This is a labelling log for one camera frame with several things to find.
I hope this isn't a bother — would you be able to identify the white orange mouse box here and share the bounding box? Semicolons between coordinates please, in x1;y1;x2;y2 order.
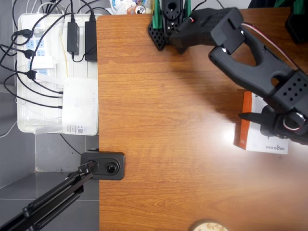
233;90;289;154

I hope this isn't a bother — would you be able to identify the black perforated idle robot base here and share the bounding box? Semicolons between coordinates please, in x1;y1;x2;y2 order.
284;7;308;45

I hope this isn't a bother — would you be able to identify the round wooden coaster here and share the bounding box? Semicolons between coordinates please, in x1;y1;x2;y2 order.
191;218;229;231

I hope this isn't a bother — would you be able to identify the black stand clamp base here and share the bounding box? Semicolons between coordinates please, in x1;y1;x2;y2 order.
80;149;127;181

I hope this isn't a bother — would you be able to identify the metal drinks can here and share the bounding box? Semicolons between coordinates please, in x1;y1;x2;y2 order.
134;4;147;15

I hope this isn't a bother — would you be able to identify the crumpled plastic bag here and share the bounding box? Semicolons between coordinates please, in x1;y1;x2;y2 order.
109;0;154;15

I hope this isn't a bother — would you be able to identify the white router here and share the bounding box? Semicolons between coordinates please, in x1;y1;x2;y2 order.
35;73;100;136

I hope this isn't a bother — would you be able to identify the wide black power adapter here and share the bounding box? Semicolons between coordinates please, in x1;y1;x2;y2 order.
85;21;98;62

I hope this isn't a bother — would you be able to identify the slim black power adapter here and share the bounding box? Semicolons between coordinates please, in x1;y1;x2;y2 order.
66;21;81;55

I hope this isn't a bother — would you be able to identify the white plug adapter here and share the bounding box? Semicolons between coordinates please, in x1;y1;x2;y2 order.
32;55;55;71

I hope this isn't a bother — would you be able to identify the white power strip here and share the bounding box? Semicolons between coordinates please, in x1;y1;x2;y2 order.
23;14;57;81

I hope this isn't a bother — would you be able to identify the black power plug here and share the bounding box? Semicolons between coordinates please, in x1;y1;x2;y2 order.
23;49;37;60
12;28;33;39
26;69;39;80

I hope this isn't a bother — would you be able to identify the red white servo cable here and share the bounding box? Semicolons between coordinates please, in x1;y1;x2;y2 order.
240;22;304;132

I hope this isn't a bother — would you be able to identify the white plastic cable tray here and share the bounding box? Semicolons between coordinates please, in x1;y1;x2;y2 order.
17;13;100;136

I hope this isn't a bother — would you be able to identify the black cable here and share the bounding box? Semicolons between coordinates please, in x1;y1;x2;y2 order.
69;0;76;23
59;133;82;156
3;72;64;109
32;77;64;94
79;0;96;22

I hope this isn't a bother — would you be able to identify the thin yellow wire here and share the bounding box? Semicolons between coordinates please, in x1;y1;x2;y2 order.
59;32;70;78

